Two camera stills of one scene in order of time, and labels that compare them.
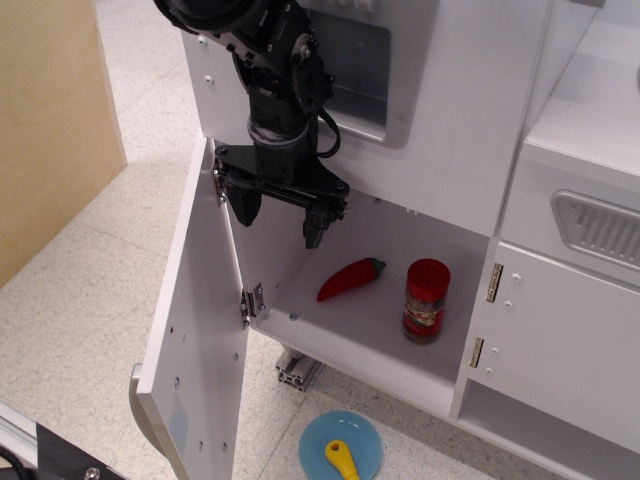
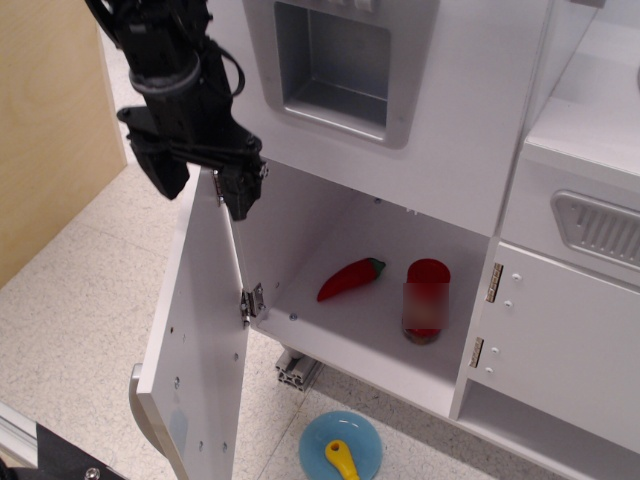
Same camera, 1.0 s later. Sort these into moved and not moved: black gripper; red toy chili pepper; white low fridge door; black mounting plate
Moved: black gripper
Not moved: black mounting plate; red toy chili pepper; white low fridge door
